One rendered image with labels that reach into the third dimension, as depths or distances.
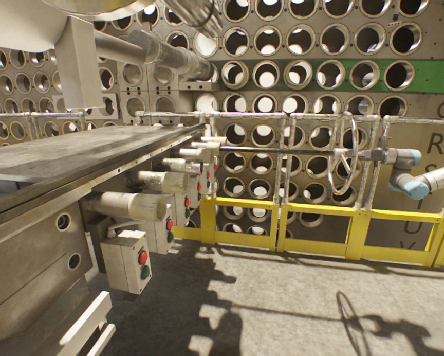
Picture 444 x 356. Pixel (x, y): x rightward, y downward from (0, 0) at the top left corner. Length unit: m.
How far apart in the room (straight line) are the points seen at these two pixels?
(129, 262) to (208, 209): 1.18
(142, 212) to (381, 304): 1.48
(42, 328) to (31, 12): 0.70
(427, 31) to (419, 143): 0.93
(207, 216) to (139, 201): 1.27
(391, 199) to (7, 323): 2.80
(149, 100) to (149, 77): 0.19
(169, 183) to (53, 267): 0.34
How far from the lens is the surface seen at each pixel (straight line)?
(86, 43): 0.80
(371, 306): 1.69
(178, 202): 0.90
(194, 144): 1.19
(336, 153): 1.18
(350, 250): 1.94
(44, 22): 0.75
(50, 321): 0.72
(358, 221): 1.83
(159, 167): 0.89
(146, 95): 2.24
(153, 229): 0.78
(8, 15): 0.70
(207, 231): 1.86
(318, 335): 1.44
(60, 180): 0.53
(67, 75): 0.78
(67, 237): 0.63
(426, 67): 2.69
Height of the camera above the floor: 1.10
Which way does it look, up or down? 19 degrees down
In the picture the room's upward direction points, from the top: straight up
